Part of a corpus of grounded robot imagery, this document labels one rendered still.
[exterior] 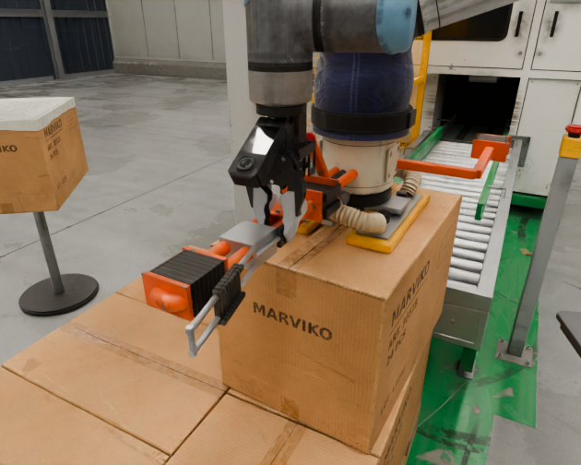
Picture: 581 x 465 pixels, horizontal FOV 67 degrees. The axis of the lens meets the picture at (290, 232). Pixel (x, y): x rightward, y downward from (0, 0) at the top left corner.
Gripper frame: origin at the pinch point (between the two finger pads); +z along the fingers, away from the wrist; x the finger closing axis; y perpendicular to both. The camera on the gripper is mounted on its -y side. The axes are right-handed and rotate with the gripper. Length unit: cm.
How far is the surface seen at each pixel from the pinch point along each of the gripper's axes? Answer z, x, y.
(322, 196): -2.2, -2.0, 13.7
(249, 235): -1.6, 1.6, -5.2
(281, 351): 34.2, 5.3, 10.8
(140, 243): 106, 186, 138
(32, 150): 17, 147, 55
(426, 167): -0.6, -14.0, 45.2
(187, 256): -2.4, 4.5, -15.8
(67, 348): 53, 70, 3
